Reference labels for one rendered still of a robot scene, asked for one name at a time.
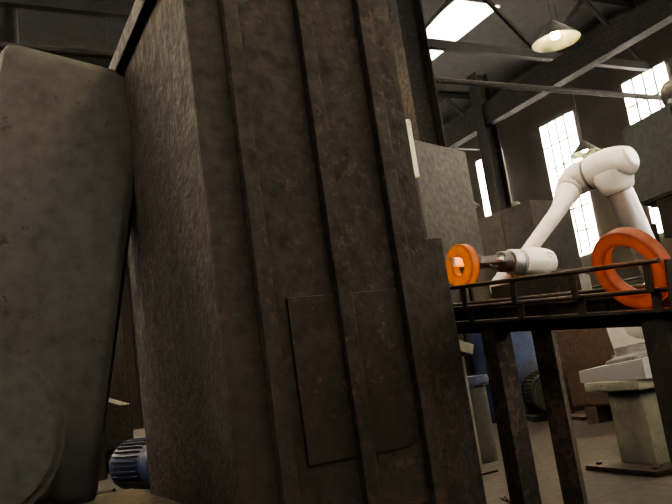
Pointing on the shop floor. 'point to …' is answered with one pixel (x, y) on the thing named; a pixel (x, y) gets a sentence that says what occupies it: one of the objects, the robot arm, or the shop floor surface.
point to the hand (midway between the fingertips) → (461, 261)
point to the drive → (60, 272)
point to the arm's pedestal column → (637, 436)
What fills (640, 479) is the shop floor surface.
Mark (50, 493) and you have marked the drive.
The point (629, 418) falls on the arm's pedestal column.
